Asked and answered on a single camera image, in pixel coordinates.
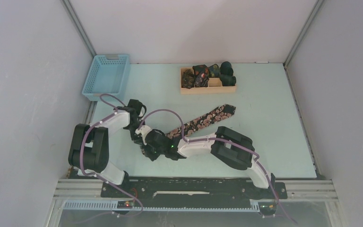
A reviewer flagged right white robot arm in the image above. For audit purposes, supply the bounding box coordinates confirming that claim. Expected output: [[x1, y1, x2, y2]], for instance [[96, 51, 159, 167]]
[[135, 125, 275, 198]]

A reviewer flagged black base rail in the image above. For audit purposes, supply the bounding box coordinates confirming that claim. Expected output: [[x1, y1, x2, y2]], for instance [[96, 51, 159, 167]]
[[100, 175, 289, 210]]

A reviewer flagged rolled red floral tie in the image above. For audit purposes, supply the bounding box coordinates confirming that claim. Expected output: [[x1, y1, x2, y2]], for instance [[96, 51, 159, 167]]
[[192, 64, 209, 87]]

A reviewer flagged rolled green patterned tie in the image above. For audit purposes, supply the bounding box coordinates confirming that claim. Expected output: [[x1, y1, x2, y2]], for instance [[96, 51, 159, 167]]
[[208, 64, 220, 78]]

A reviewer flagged rolled dark paisley tie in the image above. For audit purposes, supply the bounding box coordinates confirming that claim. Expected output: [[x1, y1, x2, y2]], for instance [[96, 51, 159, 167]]
[[181, 69, 195, 89]]

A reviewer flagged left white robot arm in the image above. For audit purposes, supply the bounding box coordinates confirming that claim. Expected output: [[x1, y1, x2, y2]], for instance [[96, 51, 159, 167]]
[[68, 99, 147, 197]]

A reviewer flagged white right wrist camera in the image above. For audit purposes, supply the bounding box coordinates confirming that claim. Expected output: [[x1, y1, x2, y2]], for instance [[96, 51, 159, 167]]
[[135, 125, 152, 145]]

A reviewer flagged wooden tray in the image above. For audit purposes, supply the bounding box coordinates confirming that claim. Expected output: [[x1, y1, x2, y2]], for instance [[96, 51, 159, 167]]
[[180, 78, 237, 95]]

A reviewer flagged rose patterned necktie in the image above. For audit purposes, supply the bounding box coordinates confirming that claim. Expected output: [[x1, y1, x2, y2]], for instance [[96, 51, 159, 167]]
[[139, 104, 237, 158]]

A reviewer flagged blue plastic basket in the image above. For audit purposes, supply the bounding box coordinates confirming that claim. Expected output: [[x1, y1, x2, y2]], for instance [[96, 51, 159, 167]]
[[82, 54, 131, 101]]

